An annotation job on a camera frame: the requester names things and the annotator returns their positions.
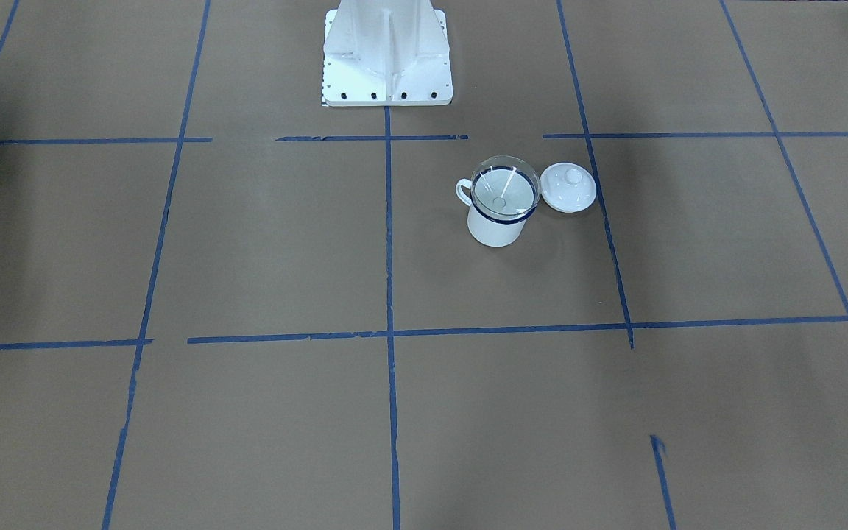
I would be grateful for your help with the clear glass funnel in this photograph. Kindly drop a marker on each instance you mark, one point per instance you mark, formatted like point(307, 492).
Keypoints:
point(505, 189)

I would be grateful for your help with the white enamel mug blue rim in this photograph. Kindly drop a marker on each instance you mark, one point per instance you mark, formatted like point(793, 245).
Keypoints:
point(488, 232)

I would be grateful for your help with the white ceramic lid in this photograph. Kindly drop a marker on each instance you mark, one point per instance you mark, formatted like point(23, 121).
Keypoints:
point(568, 188)

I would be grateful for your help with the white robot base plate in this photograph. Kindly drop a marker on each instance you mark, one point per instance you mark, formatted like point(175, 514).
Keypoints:
point(379, 53)

